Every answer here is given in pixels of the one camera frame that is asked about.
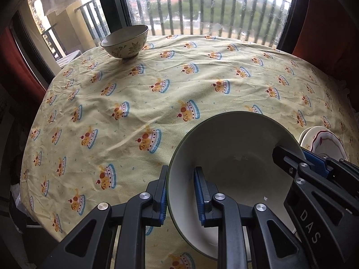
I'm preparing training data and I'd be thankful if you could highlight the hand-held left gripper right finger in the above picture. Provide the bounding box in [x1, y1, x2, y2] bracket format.
[194, 166, 312, 269]

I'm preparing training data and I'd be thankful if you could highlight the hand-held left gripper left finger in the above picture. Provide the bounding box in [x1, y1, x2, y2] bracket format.
[38, 165, 169, 269]

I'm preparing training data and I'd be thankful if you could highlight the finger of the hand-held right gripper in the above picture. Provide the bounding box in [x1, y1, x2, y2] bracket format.
[272, 145, 315, 178]
[302, 148, 359, 187]

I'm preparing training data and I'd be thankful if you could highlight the small red-trimmed plate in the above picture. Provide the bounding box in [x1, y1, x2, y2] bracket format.
[307, 129, 348, 161]

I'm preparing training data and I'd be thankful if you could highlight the floral ceramic bowl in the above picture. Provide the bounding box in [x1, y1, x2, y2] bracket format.
[166, 111, 306, 261]
[100, 24, 149, 59]

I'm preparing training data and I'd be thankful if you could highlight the yellow cake-print tablecloth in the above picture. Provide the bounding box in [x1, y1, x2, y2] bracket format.
[20, 34, 351, 269]

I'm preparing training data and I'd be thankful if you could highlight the grey outdoor bench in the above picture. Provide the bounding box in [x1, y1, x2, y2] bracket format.
[56, 50, 83, 68]

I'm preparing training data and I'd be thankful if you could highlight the grey balcony railing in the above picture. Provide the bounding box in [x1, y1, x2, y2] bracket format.
[123, 0, 291, 47]

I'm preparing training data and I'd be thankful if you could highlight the dark side balcony railing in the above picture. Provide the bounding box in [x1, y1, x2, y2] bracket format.
[42, 0, 110, 59]

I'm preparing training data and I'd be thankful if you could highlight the dark window frame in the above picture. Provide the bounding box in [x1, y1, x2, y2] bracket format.
[8, 0, 310, 90]

